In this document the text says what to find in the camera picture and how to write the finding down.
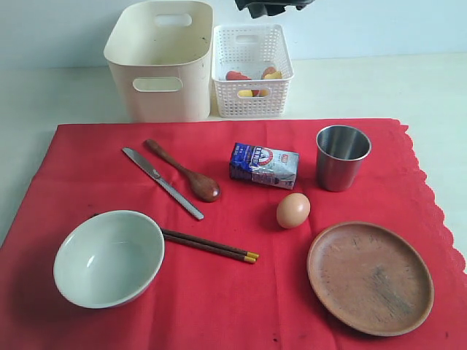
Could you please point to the brown wooden spoon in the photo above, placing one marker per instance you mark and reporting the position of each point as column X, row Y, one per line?
column 203, row 187

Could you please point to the stainless steel table knife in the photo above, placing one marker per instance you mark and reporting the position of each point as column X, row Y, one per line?
column 148, row 168

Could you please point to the white perforated plastic basket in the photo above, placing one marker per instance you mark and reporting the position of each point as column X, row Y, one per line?
column 250, row 49

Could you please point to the yellow lemon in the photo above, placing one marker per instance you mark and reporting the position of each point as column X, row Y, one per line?
column 273, row 75

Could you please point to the pale green ceramic bowl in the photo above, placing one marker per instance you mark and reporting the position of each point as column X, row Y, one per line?
column 109, row 259

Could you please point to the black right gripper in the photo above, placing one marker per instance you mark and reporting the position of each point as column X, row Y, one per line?
column 270, row 8

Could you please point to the upper dark wooden chopstick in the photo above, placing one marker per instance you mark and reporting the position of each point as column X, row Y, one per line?
column 210, row 243

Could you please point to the blue and white milk carton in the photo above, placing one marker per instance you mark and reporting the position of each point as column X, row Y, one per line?
column 264, row 165

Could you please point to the round brown wooden plate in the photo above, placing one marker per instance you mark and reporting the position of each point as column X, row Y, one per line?
column 370, row 279

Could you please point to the red tablecloth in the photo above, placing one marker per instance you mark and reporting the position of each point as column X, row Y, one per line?
column 201, row 300

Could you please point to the stainless steel cup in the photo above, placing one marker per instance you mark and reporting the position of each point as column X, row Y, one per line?
column 341, row 150

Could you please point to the lower dark wooden chopstick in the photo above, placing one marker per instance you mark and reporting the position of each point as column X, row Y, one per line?
column 211, row 249

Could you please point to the cream plastic storage bin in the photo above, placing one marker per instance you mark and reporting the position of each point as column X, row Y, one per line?
column 160, row 54

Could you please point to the dark wooden chopstick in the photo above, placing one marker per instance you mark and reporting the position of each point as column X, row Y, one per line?
column 211, row 249
column 210, row 243

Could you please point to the brown egg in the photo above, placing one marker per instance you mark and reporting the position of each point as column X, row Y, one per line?
column 293, row 210

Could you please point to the red sausage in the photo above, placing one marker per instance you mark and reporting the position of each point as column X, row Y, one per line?
column 236, row 75

